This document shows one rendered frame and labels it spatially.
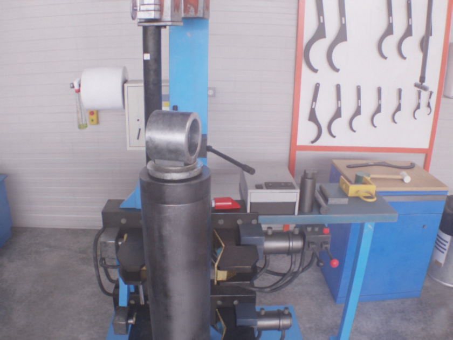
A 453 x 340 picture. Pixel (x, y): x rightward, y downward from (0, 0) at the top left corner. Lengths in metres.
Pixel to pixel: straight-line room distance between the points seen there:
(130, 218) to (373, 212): 1.17
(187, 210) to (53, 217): 3.12
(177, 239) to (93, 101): 1.38
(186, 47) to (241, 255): 0.95
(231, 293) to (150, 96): 1.06
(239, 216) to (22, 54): 2.64
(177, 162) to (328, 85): 2.63
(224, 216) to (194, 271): 0.64
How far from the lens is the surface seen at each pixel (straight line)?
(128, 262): 1.62
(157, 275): 1.25
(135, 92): 2.33
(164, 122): 1.09
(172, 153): 1.09
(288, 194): 1.82
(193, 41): 1.85
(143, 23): 1.25
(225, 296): 2.07
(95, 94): 2.35
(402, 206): 2.84
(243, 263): 1.60
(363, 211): 2.00
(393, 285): 3.19
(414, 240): 3.04
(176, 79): 1.87
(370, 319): 3.03
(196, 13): 1.60
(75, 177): 3.90
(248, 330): 1.99
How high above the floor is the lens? 1.87
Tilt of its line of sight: 21 degrees down
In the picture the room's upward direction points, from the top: 1 degrees clockwise
